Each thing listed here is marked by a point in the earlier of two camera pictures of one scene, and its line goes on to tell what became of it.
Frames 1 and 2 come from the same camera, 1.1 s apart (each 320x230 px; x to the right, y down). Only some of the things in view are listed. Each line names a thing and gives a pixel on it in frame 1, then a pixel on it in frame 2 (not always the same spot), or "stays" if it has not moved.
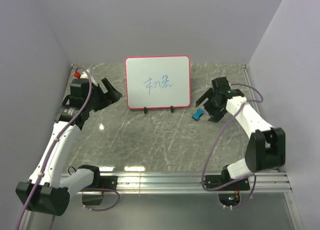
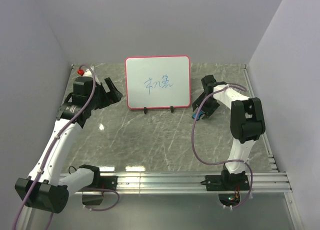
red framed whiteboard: [158, 81] stays
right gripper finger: [216, 114] → [208, 108]
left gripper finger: [117, 94] stays
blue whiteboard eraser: [199, 111] stays
